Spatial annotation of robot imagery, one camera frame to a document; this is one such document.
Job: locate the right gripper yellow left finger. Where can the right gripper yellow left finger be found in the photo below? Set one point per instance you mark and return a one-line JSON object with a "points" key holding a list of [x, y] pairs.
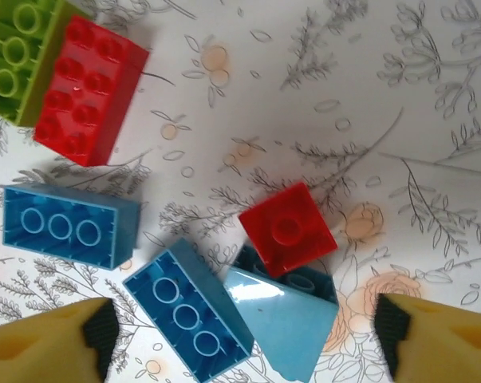
{"points": [[32, 351]]}

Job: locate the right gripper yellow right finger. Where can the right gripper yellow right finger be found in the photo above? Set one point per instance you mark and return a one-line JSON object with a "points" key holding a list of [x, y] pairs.
{"points": [[455, 351]]}

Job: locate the blue two-by-four lego brick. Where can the blue two-by-four lego brick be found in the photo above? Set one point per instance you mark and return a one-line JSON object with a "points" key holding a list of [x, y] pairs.
{"points": [[64, 227], [184, 311]]}

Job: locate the small red lego brick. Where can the small red lego brick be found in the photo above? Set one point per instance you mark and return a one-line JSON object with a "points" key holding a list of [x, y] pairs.
{"points": [[288, 231]]}

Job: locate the red two-by-four lego brick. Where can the red two-by-four lego brick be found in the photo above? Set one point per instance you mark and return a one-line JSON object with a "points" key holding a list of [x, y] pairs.
{"points": [[88, 91]]}

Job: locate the green two-by-four lego brick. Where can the green two-by-four lego brick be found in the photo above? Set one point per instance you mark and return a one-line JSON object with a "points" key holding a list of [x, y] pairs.
{"points": [[16, 48]]}

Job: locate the floral patterned table cover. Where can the floral patterned table cover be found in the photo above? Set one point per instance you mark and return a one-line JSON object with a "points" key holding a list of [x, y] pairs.
{"points": [[344, 119]]}

